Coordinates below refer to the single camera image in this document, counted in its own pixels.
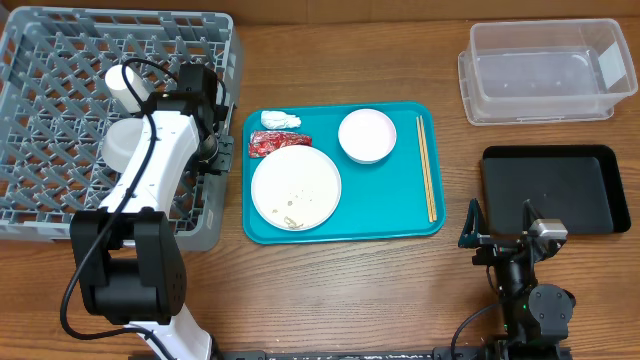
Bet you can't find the right wooden chopstick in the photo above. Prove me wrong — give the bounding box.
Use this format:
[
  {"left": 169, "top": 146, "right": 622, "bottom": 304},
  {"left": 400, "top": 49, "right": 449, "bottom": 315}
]
[{"left": 419, "top": 115, "right": 439, "bottom": 223}]

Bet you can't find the wooden chopstick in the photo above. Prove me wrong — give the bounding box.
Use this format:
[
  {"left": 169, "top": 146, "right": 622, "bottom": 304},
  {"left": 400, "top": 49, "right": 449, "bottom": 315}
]
[
  {"left": 416, "top": 116, "right": 435, "bottom": 224},
  {"left": 419, "top": 115, "right": 439, "bottom": 223}
]

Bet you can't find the large white dirty plate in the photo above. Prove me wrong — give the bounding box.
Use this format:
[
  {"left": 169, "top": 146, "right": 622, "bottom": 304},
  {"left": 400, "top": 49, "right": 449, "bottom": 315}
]
[{"left": 250, "top": 145, "right": 342, "bottom": 232}]

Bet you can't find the left wooden chopstick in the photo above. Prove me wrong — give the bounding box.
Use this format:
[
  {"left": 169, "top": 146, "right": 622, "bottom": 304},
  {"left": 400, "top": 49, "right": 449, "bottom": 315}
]
[{"left": 416, "top": 116, "right": 435, "bottom": 224}]

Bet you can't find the crumpled white napkin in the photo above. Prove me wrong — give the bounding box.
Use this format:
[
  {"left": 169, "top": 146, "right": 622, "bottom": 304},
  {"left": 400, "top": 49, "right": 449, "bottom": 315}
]
[{"left": 260, "top": 110, "right": 301, "bottom": 130}]

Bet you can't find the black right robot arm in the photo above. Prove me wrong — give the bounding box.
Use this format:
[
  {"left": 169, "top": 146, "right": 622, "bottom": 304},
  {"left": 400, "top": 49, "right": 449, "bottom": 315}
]
[{"left": 450, "top": 199, "right": 576, "bottom": 360}]

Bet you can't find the grey bowl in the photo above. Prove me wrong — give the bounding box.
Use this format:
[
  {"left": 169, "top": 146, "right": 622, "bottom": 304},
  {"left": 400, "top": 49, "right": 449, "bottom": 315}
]
[{"left": 102, "top": 118, "right": 143, "bottom": 173}]

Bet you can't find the white pink bowl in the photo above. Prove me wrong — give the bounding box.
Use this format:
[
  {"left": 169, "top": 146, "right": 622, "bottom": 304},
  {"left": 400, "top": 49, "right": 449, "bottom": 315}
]
[{"left": 338, "top": 109, "right": 397, "bottom": 164}]

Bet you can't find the teal plastic serving tray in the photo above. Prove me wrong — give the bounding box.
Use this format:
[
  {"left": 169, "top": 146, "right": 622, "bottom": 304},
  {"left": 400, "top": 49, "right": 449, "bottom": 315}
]
[{"left": 242, "top": 102, "right": 446, "bottom": 245}]

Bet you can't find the white cup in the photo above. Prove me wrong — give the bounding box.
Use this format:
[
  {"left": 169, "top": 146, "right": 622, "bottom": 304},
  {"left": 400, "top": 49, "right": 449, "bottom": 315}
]
[{"left": 105, "top": 65, "right": 150, "bottom": 113}]

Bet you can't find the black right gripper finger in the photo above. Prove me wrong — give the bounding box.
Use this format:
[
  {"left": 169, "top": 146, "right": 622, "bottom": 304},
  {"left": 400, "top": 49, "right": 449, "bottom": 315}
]
[
  {"left": 460, "top": 198, "right": 488, "bottom": 239},
  {"left": 522, "top": 199, "right": 543, "bottom": 232}
]

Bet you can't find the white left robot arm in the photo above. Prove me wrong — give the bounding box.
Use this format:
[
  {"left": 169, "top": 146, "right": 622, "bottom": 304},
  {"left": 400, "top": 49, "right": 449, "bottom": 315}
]
[{"left": 60, "top": 63, "right": 227, "bottom": 359}]

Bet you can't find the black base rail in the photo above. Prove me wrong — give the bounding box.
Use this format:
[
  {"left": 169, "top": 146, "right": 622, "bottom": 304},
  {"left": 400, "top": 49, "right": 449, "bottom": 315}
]
[{"left": 223, "top": 346, "right": 573, "bottom": 360}]

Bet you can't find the black plastic tray bin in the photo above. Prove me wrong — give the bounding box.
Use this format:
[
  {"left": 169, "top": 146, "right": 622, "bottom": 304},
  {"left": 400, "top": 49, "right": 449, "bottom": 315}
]
[{"left": 481, "top": 145, "right": 632, "bottom": 235}]

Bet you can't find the grey plastic dish rack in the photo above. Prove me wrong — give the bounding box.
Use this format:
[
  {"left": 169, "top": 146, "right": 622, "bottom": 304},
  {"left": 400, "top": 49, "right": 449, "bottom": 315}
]
[{"left": 1, "top": 6, "right": 244, "bottom": 243}]

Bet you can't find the clear plastic bin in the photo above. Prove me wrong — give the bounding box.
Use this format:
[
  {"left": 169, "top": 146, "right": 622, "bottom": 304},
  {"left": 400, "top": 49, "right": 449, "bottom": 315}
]
[{"left": 458, "top": 18, "right": 639, "bottom": 126}]

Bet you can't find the red snack wrapper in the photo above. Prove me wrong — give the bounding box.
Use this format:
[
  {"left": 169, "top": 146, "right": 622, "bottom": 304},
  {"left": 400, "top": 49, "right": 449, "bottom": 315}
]
[{"left": 248, "top": 130, "right": 312, "bottom": 158}]

